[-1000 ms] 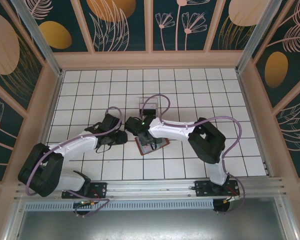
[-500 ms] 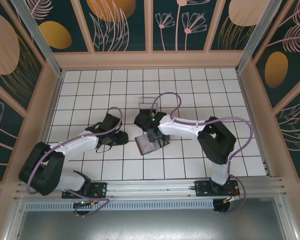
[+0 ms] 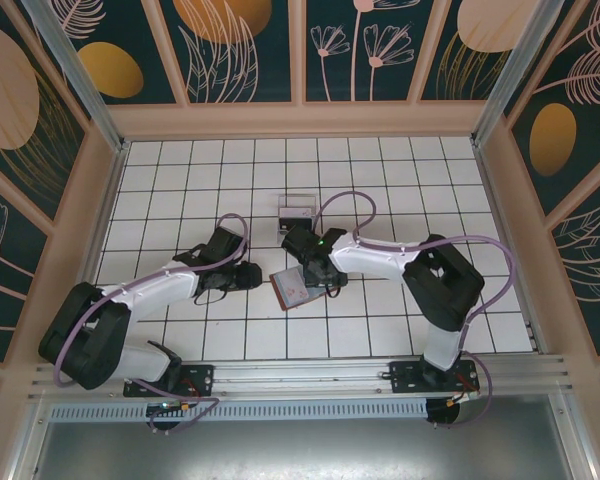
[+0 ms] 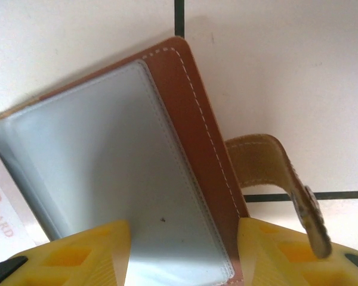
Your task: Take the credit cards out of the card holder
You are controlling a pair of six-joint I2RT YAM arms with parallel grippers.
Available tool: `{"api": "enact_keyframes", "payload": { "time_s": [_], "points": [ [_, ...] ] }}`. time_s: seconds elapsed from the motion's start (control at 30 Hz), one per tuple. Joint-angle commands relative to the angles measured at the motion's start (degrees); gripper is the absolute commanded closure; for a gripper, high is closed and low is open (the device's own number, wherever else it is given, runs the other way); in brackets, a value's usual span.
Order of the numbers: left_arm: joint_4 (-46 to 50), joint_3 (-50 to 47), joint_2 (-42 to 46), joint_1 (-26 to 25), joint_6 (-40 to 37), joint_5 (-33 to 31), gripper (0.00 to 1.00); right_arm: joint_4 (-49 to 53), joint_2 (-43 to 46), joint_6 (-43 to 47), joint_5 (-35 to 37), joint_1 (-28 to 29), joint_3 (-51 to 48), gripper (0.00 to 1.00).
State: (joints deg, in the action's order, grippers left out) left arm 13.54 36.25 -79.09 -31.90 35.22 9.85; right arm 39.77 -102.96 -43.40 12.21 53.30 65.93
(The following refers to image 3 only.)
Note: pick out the brown leather card holder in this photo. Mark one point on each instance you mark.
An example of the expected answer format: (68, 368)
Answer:
(310, 298)

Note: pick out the white card with pink blossoms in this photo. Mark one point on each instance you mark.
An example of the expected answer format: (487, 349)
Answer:
(292, 289)

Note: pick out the white card with small print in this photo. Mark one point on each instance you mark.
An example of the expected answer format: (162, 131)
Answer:
(295, 214)

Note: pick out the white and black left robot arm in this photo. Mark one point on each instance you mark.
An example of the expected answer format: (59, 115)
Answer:
(160, 295)

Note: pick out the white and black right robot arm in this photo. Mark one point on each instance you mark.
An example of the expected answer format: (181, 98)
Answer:
(440, 285)

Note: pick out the clear acrylic card stand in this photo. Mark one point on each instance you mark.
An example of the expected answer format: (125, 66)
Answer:
(287, 235)

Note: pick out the grey metal sheet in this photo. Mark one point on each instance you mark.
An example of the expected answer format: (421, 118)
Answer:
(300, 450)

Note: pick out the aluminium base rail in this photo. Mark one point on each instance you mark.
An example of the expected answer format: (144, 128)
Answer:
(300, 375)

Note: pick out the aluminium frame post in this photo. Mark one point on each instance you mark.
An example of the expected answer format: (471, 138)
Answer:
(521, 65)
(80, 85)

